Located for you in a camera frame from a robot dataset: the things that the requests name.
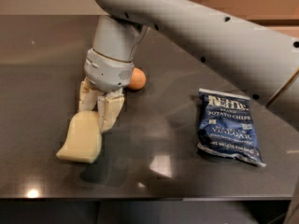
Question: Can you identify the yellow sponge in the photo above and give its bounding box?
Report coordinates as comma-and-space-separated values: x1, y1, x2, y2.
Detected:
56, 111, 101, 163

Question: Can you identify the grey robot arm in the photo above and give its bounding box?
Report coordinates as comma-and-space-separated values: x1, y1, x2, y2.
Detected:
85, 0, 299, 128

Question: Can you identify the orange ball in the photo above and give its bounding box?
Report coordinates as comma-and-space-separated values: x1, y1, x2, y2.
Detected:
128, 68, 147, 91

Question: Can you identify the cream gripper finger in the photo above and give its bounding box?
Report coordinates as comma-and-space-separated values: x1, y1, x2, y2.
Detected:
78, 77, 104, 112
97, 88, 124, 133

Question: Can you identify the blue potato chip bag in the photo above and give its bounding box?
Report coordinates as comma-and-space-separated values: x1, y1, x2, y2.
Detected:
198, 89, 266, 167

